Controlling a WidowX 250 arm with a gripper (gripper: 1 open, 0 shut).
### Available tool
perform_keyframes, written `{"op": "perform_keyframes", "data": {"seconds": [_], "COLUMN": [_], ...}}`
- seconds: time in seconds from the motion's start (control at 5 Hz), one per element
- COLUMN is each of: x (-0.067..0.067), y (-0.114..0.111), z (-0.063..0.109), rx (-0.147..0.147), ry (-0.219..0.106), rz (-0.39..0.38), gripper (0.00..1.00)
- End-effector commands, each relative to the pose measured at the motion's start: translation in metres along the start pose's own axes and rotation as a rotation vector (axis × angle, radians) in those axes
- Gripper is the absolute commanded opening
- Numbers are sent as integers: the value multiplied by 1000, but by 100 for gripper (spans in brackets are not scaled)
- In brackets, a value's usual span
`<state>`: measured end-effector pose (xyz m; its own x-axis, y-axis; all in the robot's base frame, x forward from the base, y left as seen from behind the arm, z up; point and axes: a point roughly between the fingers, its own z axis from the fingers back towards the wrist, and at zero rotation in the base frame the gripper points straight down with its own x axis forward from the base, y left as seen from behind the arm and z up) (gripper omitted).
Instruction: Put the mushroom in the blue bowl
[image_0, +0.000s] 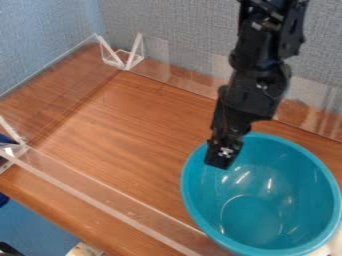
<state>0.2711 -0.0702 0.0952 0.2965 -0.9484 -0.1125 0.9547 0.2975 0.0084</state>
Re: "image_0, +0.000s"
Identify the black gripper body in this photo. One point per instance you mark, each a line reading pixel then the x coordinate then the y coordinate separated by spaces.
pixel 248 99

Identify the white and orange toy mushroom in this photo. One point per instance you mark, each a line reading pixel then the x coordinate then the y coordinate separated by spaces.
pixel 334 245

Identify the clear acrylic left barrier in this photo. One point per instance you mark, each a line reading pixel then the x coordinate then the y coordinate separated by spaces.
pixel 95 38

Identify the clear acrylic back barrier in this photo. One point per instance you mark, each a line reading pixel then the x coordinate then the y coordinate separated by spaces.
pixel 311 106

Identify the clear acrylic front barrier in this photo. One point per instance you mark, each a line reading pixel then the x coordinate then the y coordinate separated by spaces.
pixel 152 222

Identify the clear acrylic barrier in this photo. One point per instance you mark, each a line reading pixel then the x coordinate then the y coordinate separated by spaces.
pixel 152 222
pixel 95 38
pixel 311 106

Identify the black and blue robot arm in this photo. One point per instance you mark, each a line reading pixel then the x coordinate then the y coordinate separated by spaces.
pixel 270 36

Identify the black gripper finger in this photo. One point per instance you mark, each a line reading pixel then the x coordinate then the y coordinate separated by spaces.
pixel 223 149

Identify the blue plastic bowl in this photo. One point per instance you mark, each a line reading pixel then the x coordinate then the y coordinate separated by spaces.
pixel 272 205

